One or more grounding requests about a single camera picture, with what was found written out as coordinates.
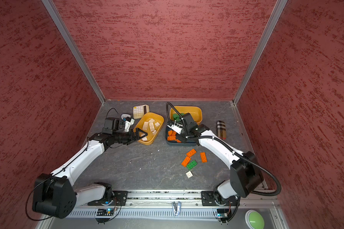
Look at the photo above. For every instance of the green push button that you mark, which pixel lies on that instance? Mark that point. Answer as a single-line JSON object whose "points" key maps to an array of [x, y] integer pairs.
{"points": [[254, 220]]}

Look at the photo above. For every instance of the white 2x4 lego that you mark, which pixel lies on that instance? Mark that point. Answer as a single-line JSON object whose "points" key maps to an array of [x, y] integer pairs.
{"points": [[145, 126], [151, 125]]}

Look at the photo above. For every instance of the plaid checkered pouch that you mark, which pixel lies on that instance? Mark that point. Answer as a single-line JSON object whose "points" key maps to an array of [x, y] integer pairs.
{"points": [[221, 130]]}

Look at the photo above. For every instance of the aluminium front rail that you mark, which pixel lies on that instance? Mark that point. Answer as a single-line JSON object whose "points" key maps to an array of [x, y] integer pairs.
{"points": [[148, 198]]}

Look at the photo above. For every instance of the orange 2x3 lego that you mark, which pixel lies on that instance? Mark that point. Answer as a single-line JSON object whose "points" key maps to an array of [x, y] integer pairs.
{"points": [[203, 157], [191, 153], [173, 133], [186, 161]]}

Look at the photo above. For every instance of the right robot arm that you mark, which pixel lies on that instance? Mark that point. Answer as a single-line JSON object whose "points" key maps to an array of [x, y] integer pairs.
{"points": [[245, 172]]}

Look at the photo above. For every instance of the left circuit board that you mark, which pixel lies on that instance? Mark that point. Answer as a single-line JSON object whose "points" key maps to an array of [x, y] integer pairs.
{"points": [[104, 213]]}

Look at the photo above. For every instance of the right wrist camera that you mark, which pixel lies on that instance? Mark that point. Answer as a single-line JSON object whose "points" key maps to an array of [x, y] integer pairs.
{"points": [[178, 128]]}

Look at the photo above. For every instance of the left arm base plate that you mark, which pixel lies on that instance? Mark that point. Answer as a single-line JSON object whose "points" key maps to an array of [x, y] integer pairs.
{"points": [[115, 198]]}

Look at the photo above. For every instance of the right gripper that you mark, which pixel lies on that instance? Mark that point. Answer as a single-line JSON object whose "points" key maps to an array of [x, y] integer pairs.
{"points": [[179, 136]]}

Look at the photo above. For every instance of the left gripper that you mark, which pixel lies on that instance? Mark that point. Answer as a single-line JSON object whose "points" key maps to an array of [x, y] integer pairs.
{"points": [[137, 135]]}

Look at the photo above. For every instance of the yellow tub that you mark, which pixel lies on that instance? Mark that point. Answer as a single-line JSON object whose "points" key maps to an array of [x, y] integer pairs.
{"points": [[195, 111], [146, 118]]}

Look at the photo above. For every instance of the orange 2x4 lego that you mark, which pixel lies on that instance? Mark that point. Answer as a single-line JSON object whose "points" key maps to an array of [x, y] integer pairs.
{"points": [[171, 138]]}

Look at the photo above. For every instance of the small teal alarm clock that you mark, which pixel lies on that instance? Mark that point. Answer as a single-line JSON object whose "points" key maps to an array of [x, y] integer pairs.
{"points": [[125, 116]]}

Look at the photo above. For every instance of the right circuit board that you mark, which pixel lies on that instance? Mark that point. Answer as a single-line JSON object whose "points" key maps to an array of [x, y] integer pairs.
{"points": [[223, 213]]}

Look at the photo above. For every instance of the cream calculator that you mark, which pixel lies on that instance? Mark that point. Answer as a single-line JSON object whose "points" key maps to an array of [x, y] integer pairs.
{"points": [[140, 111]]}

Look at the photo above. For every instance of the yellow tub left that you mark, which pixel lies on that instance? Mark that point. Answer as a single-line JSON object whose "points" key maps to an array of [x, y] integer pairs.
{"points": [[146, 118]]}

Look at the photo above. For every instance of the circuit board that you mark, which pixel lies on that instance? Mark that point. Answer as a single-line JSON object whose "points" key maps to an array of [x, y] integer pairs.
{"points": [[104, 213], [223, 213]]}

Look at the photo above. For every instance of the metal clip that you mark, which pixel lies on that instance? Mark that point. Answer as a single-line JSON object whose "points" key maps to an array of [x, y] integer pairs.
{"points": [[176, 208]]}

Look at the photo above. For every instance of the dark teal tub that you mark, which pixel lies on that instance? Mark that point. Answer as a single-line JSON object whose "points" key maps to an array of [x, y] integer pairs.
{"points": [[178, 143]]}

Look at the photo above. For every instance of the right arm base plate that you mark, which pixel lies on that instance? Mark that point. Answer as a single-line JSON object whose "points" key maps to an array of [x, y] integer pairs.
{"points": [[211, 198]]}

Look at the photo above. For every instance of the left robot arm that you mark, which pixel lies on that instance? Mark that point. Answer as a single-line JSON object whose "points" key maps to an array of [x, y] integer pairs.
{"points": [[53, 194]]}

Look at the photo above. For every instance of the white square lego lower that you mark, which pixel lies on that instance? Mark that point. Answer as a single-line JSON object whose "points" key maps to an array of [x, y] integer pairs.
{"points": [[189, 174]]}

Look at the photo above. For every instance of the yellow tub right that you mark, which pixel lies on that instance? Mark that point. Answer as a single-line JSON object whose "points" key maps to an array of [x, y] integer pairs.
{"points": [[195, 111]]}

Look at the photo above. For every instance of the green 2x3 lego plate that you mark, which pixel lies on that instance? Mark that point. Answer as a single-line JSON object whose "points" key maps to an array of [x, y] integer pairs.
{"points": [[191, 165]]}

